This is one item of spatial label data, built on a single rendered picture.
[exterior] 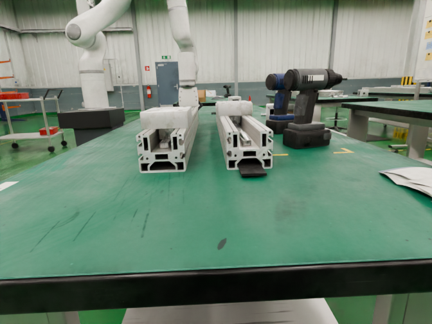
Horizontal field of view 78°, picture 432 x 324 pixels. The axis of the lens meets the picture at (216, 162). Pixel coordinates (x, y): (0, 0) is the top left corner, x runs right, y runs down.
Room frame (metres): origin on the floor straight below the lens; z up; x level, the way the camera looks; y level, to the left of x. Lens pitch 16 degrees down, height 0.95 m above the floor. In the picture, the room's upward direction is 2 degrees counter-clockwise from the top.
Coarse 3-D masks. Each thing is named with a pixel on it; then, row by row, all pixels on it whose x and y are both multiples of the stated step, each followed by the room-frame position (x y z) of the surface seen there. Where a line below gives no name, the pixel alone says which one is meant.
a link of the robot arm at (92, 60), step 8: (96, 40) 1.46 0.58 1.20; (104, 40) 1.53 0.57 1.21; (88, 48) 1.45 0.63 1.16; (96, 48) 1.49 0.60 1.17; (104, 48) 1.52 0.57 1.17; (88, 56) 1.46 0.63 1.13; (96, 56) 1.47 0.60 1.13; (80, 64) 1.41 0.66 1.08; (88, 64) 1.40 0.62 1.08; (96, 64) 1.43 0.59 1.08; (80, 72) 1.41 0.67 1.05; (88, 72) 1.40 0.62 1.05; (96, 72) 1.42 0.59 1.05
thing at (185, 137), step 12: (192, 108) 1.27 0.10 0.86; (192, 120) 0.87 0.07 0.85; (144, 132) 0.57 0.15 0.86; (156, 132) 0.63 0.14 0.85; (180, 132) 0.56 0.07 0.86; (192, 132) 0.88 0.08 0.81; (144, 144) 0.56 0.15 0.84; (156, 144) 0.62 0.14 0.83; (168, 144) 0.60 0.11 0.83; (180, 144) 0.57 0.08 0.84; (192, 144) 0.81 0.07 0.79; (144, 156) 0.55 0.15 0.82; (156, 156) 0.57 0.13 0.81; (168, 156) 0.55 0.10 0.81; (180, 156) 0.56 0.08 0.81; (144, 168) 0.57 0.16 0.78; (156, 168) 0.57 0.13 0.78; (168, 168) 0.56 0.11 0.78; (180, 168) 0.56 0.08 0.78
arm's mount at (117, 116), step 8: (64, 112) 1.32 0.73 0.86; (72, 112) 1.32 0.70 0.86; (80, 112) 1.33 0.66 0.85; (88, 112) 1.33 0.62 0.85; (96, 112) 1.33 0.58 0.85; (104, 112) 1.33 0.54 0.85; (112, 112) 1.38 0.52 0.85; (120, 112) 1.51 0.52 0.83; (64, 120) 1.32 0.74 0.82; (72, 120) 1.32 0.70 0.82; (80, 120) 1.32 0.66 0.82; (88, 120) 1.33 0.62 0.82; (96, 120) 1.33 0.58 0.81; (104, 120) 1.33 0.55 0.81; (112, 120) 1.37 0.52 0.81; (120, 120) 1.49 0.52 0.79; (64, 128) 1.32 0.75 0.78; (72, 128) 1.32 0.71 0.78
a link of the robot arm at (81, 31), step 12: (108, 0) 1.40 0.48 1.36; (120, 0) 1.40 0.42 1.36; (84, 12) 1.40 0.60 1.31; (96, 12) 1.40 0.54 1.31; (108, 12) 1.41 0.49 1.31; (120, 12) 1.43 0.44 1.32; (72, 24) 1.36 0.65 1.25; (84, 24) 1.37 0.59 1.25; (96, 24) 1.39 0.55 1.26; (108, 24) 1.43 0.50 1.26; (72, 36) 1.35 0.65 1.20; (84, 36) 1.36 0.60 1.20; (84, 48) 1.44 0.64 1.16
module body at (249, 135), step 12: (216, 108) 1.30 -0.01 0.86; (228, 120) 0.75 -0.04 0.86; (240, 120) 0.92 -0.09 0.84; (252, 120) 0.74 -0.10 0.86; (228, 132) 0.56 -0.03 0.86; (240, 132) 0.71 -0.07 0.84; (252, 132) 0.67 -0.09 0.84; (264, 132) 0.56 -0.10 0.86; (228, 144) 0.56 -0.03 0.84; (240, 144) 0.61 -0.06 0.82; (252, 144) 0.61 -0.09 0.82; (264, 144) 0.58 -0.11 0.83; (228, 156) 0.57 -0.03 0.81; (240, 156) 0.56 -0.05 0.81; (252, 156) 0.56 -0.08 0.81; (264, 156) 0.56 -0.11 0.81; (228, 168) 0.56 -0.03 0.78; (264, 168) 0.56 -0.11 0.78
